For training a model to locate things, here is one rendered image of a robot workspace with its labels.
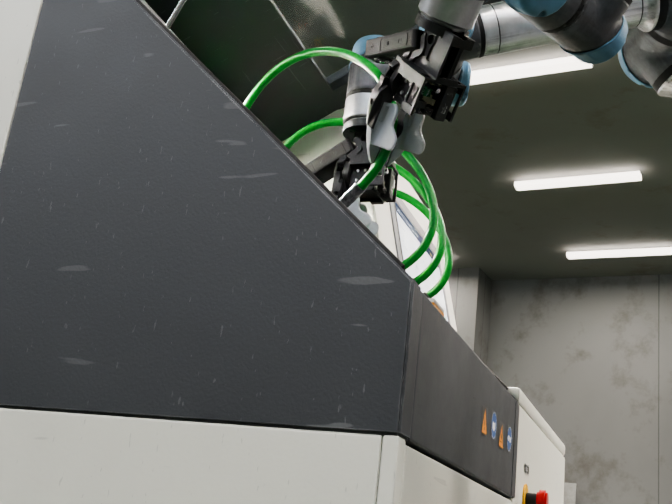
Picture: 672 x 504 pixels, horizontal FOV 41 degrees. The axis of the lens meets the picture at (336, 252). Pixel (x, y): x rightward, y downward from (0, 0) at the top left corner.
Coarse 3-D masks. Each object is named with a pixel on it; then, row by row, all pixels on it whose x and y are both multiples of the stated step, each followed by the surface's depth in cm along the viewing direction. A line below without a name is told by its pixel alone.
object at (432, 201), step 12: (324, 120) 154; (336, 120) 153; (300, 132) 155; (288, 144) 155; (408, 156) 146; (420, 168) 145; (420, 180) 144; (432, 192) 142; (432, 204) 142; (432, 216) 141; (432, 228) 140; (420, 252) 140; (408, 264) 140
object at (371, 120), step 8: (384, 80) 118; (376, 88) 118; (384, 88) 117; (376, 96) 118; (384, 96) 118; (392, 96) 119; (368, 104) 120; (376, 104) 119; (368, 112) 120; (376, 112) 119; (368, 120) 121; (376, 120) 120
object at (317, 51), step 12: (312, 48) 141; (324, 48) 138; (336, 48) 137; (288, 60) 144; (300, 60) 143; (360, 60) 132; (276, 72) 146; (372, 72) 129; (264, 84) 147; (252, 96) 148; (396, 120) 123; (396, 132) 123; (384, 156) 122; (372, 168) 123; (360, 180) 124; (372, 180) 123
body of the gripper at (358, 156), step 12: (348, 120) 140; (360, 120) 138; (348, 132) 141; (360, 132) 140; (360, 144) 139; (348, 156) 137; (360, 156) 136; (336, 168) 137; (348, 168) 136; (360, 168) 137; (384, 168) 134; (348, 180) 136; (384, 180) 138; (396, 180) 140; (372, 192) 138; (384, 192) 137; (396, 192) 140; (372, 204) 141
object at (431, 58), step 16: (416, 16) 115; (432, 32) 112; (448, 32) 111; (464, 32) 113; (432, 48) 114; (448, 48) 111; (464, 48) 112; (400, 64) 117; (416, 64) 117; (432, 64) 113; (448, 64) 113; (400, 80) 117; (416, 80) 113; (432, 80) 112; (448, 80) 114; (400, 96) 118; (416, 96) 113; (432, 96) 115; (448, 96) 116; (416, 112) 116; (432, 112) 117; (448, 112) 118
